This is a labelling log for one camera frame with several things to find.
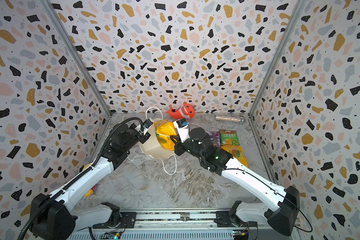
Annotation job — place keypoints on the clear glitter plastic bottle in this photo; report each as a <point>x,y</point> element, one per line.
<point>233,119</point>

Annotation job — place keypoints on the corner aluminium post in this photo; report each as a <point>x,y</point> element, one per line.
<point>279,52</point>
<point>53,16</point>

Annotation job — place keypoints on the green snack packet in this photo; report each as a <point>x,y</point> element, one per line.
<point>229,137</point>

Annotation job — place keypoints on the white printed paper bag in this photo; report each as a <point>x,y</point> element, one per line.
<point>153,149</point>

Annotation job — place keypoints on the yellow plush toy red dress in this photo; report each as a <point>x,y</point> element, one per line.
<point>91,191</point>

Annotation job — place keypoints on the purple snack packet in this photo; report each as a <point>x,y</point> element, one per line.
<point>215,137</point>

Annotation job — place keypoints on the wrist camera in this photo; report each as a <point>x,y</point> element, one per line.
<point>144,127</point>
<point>182,128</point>

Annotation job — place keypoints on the right corner aluminium post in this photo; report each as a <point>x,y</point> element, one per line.
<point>279,52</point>

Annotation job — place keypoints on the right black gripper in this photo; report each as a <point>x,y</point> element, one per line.
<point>180,147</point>

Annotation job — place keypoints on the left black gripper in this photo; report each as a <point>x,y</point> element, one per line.
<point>131,128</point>

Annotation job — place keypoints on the red shark plush toy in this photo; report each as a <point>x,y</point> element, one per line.
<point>185,111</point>

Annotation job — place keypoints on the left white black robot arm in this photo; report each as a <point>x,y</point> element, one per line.
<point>53,216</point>

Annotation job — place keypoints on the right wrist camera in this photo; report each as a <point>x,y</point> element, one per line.
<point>182,128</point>

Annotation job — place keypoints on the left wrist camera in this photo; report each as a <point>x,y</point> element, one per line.
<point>144,127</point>

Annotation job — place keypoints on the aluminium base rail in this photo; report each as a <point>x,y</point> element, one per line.
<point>183,224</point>

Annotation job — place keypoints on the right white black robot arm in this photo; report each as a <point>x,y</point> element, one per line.
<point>279,206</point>

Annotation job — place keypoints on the left corner aluminium post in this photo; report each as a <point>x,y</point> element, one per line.
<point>53,16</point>

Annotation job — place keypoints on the yellow chips packet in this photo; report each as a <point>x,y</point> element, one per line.
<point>237,152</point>

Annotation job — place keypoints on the green circuit board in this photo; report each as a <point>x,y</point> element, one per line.
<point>112,236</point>

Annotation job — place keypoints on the yellow snack bar packet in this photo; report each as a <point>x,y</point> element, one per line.
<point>164,131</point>

